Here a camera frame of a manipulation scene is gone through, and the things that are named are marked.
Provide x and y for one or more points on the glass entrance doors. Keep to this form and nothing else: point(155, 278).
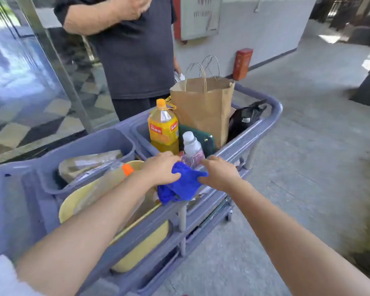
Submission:
point(24, 89)

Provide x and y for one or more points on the yellow plastic basin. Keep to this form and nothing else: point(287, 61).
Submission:
point(141, 252)

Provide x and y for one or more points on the dark green flat box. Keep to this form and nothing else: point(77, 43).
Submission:
point(208, 141)

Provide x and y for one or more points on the person's left hand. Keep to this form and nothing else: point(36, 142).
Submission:
point(160, 169)

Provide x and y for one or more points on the blue cleaning cloth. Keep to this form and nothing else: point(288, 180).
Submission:
point(185, 184)

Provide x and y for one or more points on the person's right hand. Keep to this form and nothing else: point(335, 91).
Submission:
point(222, 175)

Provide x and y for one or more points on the white shirt sleeve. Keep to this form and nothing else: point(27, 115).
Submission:
point(3, 280)

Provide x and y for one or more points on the orange drink bottle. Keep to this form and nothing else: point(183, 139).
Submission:
point(163, 132)

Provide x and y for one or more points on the clear bottle with orange cap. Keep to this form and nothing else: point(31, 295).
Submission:
point(104, 184)

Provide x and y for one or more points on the plastic-wrapped brown package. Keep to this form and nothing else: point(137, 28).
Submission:
point(86, 164)

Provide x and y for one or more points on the person's left forearm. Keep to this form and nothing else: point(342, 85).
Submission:
point(95, 231)

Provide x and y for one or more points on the brown paper bag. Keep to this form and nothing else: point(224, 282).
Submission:
point(203, 110)

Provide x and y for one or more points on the grey wall electrical box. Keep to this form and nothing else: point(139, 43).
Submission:
point(200, 18)

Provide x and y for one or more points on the person's right forearm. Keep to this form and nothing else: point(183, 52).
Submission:
point(280, 243)

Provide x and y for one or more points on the red fire extinguisher box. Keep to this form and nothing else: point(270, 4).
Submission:
point(242, 64)

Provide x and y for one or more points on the grey plastic service cart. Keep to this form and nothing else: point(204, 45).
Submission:
point(160, 223)

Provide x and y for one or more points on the black plastic bag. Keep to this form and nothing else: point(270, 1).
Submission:
point(243, 120)

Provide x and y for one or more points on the small clear white-capped bottle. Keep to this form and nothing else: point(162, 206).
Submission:
point(191, 147)

